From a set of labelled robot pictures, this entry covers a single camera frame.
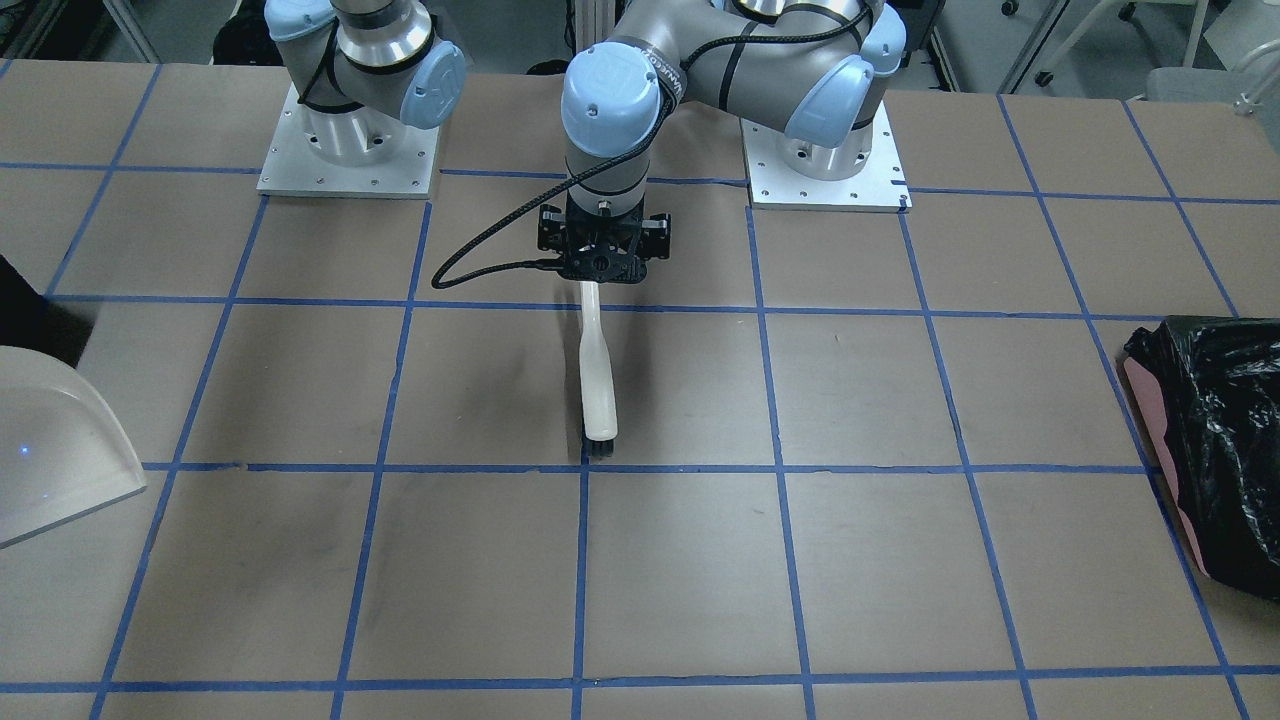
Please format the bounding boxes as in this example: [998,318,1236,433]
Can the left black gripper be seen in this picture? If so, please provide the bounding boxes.
[538,202,671,284]

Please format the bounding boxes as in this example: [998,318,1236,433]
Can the bin with black trash bag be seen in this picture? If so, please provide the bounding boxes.
[1123,315,1279,600]

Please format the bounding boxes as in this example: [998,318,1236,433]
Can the black braided cable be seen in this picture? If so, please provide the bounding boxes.
[430,0,881,291]

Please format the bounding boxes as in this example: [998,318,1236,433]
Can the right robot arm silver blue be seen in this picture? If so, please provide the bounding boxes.
[264,1,467,129]

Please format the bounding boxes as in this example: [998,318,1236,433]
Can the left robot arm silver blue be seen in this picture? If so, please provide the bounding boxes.
[530,1,908,284]

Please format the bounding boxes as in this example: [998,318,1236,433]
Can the beige hand brush black bristles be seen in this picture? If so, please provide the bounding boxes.
[579,281,618,457]

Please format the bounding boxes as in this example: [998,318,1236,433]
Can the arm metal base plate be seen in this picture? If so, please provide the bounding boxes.
[740,102,913,213]
[257,87,440,200]

